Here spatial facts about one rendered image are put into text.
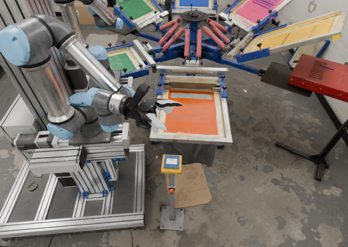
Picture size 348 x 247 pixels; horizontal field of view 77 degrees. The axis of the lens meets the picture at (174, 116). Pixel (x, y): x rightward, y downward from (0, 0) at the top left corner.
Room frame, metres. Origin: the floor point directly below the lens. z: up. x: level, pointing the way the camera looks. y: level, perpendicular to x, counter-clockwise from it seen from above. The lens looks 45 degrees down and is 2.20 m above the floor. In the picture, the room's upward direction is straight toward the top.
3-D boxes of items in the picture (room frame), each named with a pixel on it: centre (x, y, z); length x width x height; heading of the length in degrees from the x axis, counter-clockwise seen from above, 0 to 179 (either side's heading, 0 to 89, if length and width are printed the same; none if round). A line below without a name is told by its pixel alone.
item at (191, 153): (1.08, -0.12, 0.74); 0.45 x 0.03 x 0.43; 86
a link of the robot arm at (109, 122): (0.66, 0.27, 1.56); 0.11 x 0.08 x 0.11; 159
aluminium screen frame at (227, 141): (1.38, -0.14, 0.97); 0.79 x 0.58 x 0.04; 176
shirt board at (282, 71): (2.05, -0.77, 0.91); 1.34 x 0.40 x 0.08; 56
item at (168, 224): (0.82, 0.01, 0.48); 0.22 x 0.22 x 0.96; 86
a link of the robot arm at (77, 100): (0.85, 0.47, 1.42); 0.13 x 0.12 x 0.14; 159
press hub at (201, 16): (2.43, -0.22, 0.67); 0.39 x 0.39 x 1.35
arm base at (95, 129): (0.86, 0.47, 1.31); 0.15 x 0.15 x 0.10
